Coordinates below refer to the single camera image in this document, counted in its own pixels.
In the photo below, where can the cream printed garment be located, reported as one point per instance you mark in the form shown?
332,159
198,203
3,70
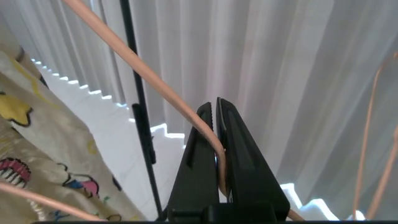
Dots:
53,140

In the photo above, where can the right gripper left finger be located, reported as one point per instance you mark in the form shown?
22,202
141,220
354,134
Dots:
192,180

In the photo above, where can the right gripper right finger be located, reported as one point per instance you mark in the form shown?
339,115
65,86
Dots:
248,174

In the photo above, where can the pink clothes hanger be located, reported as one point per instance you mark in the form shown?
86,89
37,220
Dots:
362,155
146,72

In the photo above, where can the black clothes rack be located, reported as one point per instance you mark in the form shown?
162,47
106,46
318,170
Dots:
141,124

